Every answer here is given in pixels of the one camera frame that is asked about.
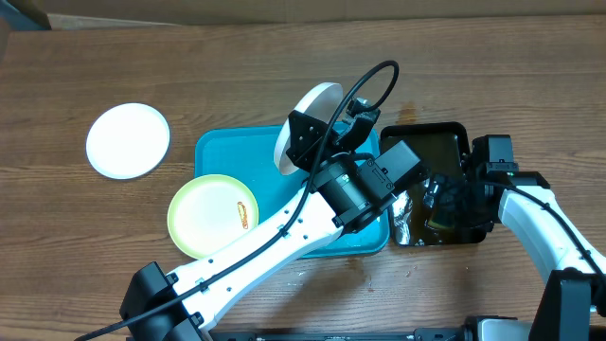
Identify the yellow green sponge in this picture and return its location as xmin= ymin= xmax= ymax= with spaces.
xmin=426 ymin=208 xmax=457 ymax=230

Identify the white plate with sauce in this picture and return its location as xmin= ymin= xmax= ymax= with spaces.
xmin=85 ymin=102 xmax=170 ymax=180

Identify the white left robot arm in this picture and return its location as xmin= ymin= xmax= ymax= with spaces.
xmin=119 ymin=99 xmax=425 ymax=340

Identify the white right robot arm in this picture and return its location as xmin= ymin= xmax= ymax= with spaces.
xmin=423 ymin=135 xmax=605 ymax=340

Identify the black water tray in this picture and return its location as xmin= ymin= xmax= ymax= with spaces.
xmin=380 ymin=122 xmax=489 ymax=247

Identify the teal plastic tray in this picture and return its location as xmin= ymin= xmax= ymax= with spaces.
xmin=194 ymin=125 xmax=389 ymax=259

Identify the yellow plate with sauce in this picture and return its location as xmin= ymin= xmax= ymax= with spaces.
xmin=167 ymin=174 xmax=259 ymax=260

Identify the dark object top left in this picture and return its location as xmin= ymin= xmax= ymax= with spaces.
xmin=1 ymin=0 xmax=52 ymax=31

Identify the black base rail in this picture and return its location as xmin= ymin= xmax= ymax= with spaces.
xmin=210 ymin=327 xmax=474 ymax=341

